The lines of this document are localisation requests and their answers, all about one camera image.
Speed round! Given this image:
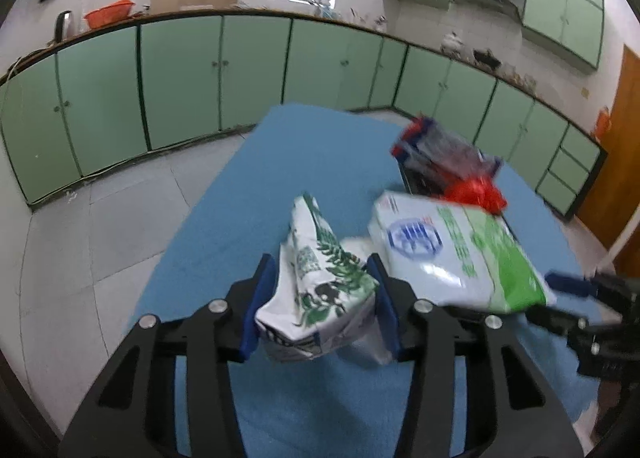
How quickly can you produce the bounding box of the white bag green leaf print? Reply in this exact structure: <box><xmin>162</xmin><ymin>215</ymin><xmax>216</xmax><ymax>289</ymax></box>
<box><xmin>255</xmin><ymin>193</ymin><xmax>381</xmax><ymax>364</ymax></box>

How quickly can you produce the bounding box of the large white and green bag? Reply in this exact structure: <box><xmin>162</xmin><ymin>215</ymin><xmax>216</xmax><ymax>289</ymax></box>
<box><xmin>367</xmin><ymin>190</ymin><xmax>558</xmax><ymax>314</ymax></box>

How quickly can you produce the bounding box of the green wall cabinet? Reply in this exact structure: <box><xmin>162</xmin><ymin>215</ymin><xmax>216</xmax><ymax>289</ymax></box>
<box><xmin>521</xmin><ymin>0</ymin><xmax>607</xmax><ymax>70</ymax></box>

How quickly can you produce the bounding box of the orange plastic basin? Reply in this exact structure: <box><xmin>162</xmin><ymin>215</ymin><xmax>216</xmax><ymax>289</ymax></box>
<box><xmin>83</xmin><ymin>0</ymin><xmax>137</xmax><ymax>30</ymax></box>

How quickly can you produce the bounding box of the row of condiment jars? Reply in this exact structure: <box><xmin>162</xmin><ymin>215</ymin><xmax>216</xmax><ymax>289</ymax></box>
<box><xmin>504</xmin><ymin>65</ymin><xmax>539</xmax><ymax>90</ymax></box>

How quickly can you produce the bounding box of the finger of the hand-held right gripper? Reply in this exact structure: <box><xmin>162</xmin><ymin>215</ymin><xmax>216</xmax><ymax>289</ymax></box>
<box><xmin>522</xmin><ymin>304</ymin><xmax>594</xmax><ymax>344</ymax></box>
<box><xmin>544</xmin><ymin>272</ymin><xmax>602</xmax><ymax>301</ymax></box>

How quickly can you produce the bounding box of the long green base cabinet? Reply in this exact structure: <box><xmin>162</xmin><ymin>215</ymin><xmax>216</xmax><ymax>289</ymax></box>
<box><xmin>0</xmin><ymin>8</ymin><xmax>408</xmax><ymax>209</ymax></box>

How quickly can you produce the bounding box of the blue and red clear package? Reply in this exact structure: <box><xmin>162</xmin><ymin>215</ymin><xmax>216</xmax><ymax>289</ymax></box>
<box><xmin>390</xmin><ymin>115</ymin><xmax>503</xmax><ymax>185</ymax></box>

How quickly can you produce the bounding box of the black wok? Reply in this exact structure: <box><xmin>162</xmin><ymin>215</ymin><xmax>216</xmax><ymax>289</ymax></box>
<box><xmin>471</xmin><ymin>48</ymin><xmax>502</xmax><ymax>71</ymax></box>

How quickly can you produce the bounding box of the green base cabinet with drawers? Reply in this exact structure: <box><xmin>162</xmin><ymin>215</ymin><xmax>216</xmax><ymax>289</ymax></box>
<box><xmin>392</xmin><ymin>40</ymin><xmax>608</xmax><ymax>222</ymax></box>

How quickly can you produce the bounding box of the wooden door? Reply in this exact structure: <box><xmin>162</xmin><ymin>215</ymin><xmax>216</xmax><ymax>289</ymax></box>
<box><xmin>574</xmin><ymin>44</ymin><xmax>640</xmax><ymax>250</ymax></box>

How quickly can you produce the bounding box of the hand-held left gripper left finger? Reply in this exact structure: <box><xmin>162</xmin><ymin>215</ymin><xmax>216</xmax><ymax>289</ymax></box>
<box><xmin>60</xmin><ymin>253</ymin><xmax>277</xmax><ymax>458</ymax></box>

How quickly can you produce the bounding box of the grey range hood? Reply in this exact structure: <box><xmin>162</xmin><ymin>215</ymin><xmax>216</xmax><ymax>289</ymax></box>
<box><xmin>439</xmin><ymin>0</ymin><xmax>522</xmax><ymax>20</ymax></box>

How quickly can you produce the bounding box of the blue mat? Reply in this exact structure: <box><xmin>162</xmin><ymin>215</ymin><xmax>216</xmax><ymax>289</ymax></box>
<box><xmin>127</xmin><ymin>103</ymin><xmax>601</xmax><ymax>458</ymax></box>

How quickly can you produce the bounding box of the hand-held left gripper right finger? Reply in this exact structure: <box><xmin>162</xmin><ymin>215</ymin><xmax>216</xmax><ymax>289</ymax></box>
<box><xmin>366</xmin><ymin>252</ymin><xmax>583</xmax><ymax>458</ymax></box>

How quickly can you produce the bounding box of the red plastic bag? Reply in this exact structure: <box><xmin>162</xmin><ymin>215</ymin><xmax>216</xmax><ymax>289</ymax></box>
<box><xmin>444</xmin><ymin>176</ymin><xmax>509</xmax><ymax>215</ymax></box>

